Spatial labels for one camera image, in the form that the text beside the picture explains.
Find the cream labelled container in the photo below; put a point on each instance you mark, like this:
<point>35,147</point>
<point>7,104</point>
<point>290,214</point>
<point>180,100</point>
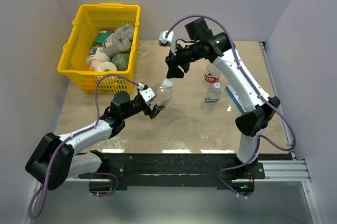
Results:
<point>97,53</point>

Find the grey paper roll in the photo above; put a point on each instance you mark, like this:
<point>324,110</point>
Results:
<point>119,41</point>

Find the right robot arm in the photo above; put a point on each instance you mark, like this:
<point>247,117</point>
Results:
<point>220,51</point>

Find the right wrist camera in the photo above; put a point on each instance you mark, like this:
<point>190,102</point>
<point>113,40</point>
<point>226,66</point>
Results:
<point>167,39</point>

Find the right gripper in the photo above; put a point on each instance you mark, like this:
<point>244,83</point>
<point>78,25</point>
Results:
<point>173,71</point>

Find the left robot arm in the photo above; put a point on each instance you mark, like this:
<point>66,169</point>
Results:
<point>57,158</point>

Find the green box in basket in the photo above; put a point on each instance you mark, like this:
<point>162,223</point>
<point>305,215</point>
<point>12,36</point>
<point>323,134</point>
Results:
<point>102,36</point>

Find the yellow plastic basket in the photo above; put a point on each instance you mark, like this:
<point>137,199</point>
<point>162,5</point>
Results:
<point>89,20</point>

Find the green round fruit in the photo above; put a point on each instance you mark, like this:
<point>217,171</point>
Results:
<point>121,61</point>

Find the blue white toothpaste box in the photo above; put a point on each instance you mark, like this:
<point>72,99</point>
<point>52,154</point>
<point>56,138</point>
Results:
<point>234,96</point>

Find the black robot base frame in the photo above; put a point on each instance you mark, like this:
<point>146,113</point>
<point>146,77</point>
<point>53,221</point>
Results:
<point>220,171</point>

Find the clear white bottle cap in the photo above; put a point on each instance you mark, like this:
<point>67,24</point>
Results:
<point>217,85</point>

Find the clear bottle with red ring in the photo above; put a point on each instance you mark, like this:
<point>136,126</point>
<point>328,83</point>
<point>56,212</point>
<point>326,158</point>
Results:
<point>212,74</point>

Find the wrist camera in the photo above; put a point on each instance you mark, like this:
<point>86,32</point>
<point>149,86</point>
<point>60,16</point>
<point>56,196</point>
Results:
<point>147,94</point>
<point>167,39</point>

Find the white tape roll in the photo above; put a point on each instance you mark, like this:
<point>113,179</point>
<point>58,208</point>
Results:
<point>100,66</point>

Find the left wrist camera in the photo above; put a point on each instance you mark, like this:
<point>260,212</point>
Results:
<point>147,94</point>

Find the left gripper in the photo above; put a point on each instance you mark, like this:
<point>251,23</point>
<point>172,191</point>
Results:
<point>147,110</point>

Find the clear labelled bottle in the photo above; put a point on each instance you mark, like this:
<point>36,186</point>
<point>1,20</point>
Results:
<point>212,97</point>

